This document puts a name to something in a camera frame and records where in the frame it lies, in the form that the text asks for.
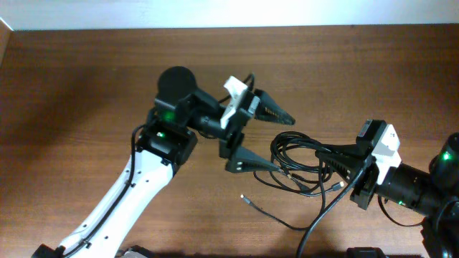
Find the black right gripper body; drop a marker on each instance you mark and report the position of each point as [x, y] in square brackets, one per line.
[365, 179]

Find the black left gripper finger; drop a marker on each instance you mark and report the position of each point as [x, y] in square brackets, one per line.
[269, 111]
[243, 160]

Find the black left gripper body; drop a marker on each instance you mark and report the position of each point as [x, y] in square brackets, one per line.
[232, 136]

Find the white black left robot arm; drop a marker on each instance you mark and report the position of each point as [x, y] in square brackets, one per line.
[162, 145]

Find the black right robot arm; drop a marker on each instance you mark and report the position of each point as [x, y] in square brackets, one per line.
[434, 194]

